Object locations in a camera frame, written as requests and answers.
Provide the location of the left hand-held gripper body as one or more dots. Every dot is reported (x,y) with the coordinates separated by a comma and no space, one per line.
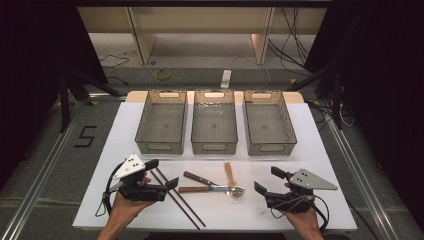
(140,191)

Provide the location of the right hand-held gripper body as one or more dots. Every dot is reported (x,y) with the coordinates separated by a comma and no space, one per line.
(300,196)

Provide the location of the light wooden spoon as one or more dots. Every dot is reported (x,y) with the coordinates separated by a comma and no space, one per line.
(230,173)

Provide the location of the dark brown chopstick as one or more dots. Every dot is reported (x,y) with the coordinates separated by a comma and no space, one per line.
(186,215)
(193,211)

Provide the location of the smoky clear plastic bin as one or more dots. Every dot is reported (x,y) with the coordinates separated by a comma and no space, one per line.
(214,125)
(268,125)
(162,125)

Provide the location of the person's left hand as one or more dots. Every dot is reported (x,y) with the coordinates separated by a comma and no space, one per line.
(125,206)

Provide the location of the person's right hand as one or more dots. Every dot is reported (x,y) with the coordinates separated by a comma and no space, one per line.
(305,220)

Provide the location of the white table cover sheet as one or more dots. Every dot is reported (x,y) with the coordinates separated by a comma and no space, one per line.
(233,213)

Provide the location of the yellow tape roll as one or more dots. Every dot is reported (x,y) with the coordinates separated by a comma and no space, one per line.
(163,74)

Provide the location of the black metal stand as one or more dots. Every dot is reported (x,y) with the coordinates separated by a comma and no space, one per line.
(65,100)
(336,100)

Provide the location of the white power strip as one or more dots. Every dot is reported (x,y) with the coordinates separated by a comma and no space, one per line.
(226,79)

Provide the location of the dark curtain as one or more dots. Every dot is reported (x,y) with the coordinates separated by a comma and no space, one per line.
(383,83)
(30,83)

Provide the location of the beige wooden shelf unit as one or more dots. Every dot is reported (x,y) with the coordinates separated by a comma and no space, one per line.
(200,20)

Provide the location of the aluminium floor rail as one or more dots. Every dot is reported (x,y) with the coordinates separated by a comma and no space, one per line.
(363,180)
(36,180)

